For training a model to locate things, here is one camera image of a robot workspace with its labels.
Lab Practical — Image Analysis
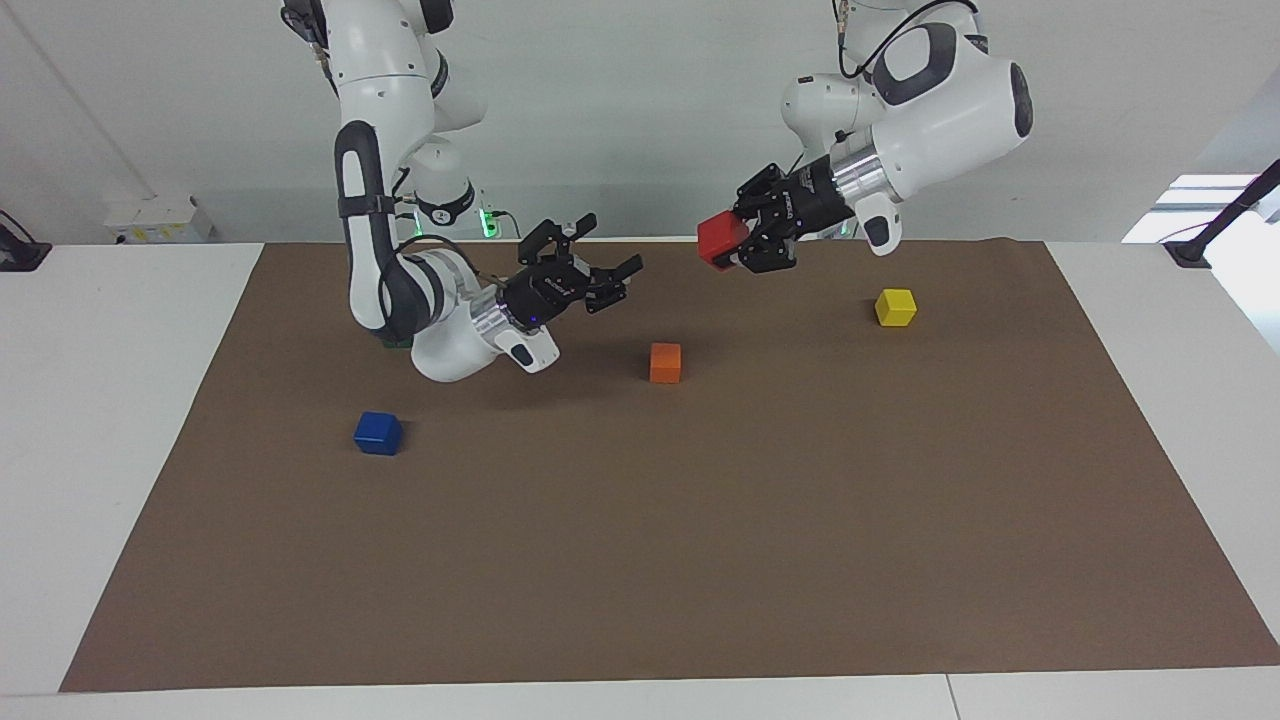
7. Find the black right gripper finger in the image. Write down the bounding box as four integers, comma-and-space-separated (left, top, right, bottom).
517, 213, 598, 266
585, 254, 644, 315

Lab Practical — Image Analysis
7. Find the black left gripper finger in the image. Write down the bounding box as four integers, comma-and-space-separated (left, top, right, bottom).
735, 235, 799, 276
735, 163, 791, 216

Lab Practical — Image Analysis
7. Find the red block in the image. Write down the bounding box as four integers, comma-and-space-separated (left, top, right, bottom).
697, 212, 751, 271

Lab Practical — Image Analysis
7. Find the blue block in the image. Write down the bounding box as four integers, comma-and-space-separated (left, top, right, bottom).
353, 411, 404, 457

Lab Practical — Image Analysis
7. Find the brown table mat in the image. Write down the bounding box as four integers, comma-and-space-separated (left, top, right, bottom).
60, 237, 1280, 693

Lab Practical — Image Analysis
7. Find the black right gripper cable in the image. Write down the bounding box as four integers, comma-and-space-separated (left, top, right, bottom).
395, 234, 501, 291

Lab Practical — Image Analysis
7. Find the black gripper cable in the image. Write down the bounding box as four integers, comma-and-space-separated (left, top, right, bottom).
833, 0, 981, 81
395, 234, 501, 291

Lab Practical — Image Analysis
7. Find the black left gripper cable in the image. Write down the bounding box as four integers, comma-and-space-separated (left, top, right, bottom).
833, 0, 981, 81

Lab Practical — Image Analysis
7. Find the white wall power box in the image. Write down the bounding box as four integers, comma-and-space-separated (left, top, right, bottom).
105, 195, 213, 245

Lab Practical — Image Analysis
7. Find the black camera stand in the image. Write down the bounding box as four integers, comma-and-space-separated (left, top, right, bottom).
1163, 158, 1280, 269

